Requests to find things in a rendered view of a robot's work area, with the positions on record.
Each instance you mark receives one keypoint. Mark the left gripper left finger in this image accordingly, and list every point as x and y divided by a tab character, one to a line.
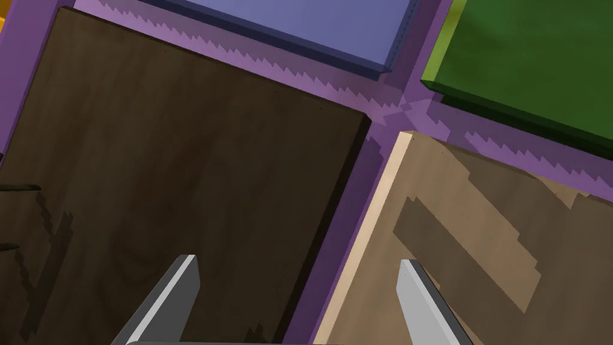
165	306

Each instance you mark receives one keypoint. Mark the dark brown drawer front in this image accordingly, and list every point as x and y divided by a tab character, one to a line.
167	191

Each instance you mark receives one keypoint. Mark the purple cupboard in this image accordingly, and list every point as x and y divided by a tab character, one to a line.
335	230

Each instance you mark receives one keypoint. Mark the light brown drawer front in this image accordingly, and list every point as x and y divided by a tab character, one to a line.
479	249

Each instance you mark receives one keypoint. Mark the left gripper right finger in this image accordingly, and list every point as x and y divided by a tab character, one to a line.
426	306

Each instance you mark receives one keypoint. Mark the blue drawer front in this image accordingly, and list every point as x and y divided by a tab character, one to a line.
311	28

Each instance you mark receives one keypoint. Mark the green drawer front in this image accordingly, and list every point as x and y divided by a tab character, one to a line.
531	62

